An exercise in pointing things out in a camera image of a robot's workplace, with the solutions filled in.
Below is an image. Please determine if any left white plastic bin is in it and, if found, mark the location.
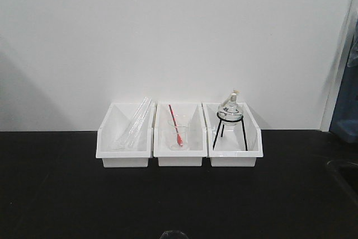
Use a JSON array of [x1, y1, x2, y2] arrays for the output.
[[96, 102, 156, 168]]

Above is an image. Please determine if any right white plastic bin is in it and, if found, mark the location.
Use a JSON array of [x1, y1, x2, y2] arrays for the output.
[[202, 102, 263, 167]]

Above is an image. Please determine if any glass alcohol lamp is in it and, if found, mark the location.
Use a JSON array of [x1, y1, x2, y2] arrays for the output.
[[217, 90, 243, 126]]

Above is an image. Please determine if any red thermometer stick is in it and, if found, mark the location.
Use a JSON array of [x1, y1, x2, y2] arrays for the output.
[[168, 104, 183, 147]]

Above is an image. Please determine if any white plastic bin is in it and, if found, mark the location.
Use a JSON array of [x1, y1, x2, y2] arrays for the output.
[[96, 102, 156, 168], [202, 102, 263, 167], [153, 102, 208, 166]]

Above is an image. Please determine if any middle white plastic bin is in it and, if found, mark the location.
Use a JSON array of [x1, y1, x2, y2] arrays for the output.
[[153, 102, 208, 166]]

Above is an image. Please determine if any black wire tripod stand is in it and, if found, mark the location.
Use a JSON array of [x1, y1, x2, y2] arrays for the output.
[[213, 112, 248, 151]]

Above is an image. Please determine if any small clear glass beaker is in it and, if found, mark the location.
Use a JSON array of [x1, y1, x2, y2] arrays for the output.
[[166, 115, 189, 151]]

